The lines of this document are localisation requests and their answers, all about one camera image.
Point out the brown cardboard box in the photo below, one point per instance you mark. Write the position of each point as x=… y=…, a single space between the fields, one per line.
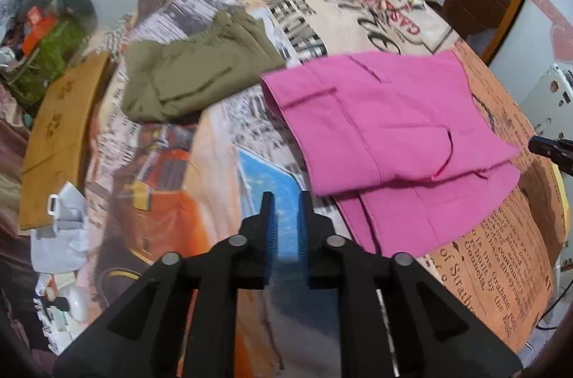
x=58 y=127

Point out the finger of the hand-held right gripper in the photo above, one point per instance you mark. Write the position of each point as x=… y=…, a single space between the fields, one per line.
x=550 y=150

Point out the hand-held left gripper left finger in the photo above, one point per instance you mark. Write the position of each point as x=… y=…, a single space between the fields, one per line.
x=270 y=239

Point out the printed blanket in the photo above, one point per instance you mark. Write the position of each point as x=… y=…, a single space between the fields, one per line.
x=403 y=15

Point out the white appliance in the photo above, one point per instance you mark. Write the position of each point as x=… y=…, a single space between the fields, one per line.
x=553 y=96

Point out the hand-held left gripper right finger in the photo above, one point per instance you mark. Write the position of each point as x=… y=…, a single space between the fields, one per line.
x=302 y=235

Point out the yellow bed sheet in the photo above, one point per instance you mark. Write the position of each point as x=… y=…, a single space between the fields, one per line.
x=559 y=199

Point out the pink pants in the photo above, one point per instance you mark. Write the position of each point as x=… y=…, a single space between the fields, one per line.
x=380 y=118

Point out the pink heart wall sticker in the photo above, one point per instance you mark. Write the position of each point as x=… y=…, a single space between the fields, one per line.
x=562 y=38

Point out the olive green pants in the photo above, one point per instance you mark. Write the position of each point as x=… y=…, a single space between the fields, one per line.
x=188 y=73

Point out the green bag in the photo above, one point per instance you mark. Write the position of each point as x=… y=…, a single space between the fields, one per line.
x=44 y=60

